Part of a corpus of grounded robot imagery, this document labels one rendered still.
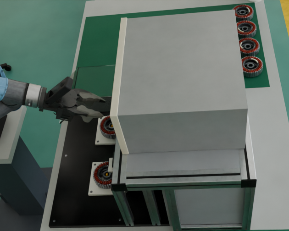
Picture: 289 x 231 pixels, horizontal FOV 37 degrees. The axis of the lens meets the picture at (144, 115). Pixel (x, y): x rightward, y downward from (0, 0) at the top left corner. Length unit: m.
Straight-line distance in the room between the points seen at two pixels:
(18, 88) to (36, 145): 1.58
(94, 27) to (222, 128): 1.34
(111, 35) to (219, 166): 1.23
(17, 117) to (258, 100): 1.13
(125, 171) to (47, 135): 1.68
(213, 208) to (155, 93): 0.47
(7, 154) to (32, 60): 1.64
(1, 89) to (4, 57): 2.28
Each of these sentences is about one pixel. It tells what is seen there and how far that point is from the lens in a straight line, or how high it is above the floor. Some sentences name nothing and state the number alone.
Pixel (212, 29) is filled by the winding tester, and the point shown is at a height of 1.32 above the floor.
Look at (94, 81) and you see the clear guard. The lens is 1.70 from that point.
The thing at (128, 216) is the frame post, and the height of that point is 0.85.
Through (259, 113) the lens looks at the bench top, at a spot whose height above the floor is 0.75.
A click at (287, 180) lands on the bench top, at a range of 1.76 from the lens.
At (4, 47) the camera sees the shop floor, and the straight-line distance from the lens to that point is 3.78.
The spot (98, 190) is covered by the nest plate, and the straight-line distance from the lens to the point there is 1.74.
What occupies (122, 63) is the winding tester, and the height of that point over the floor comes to 1.32.
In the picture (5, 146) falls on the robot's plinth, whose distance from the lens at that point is 2.06.
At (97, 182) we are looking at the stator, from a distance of 1.72.
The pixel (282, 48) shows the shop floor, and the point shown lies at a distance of 3.30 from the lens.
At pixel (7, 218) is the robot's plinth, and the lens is 2.75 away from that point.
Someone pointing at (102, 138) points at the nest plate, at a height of 0.78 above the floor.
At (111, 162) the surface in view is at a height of 0.88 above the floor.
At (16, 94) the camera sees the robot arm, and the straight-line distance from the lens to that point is 1.42.
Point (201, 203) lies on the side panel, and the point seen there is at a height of 0.94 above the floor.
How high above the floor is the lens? 2.27
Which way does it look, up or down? 51 degrees down
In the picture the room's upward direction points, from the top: 13 degrees counter-clockwise
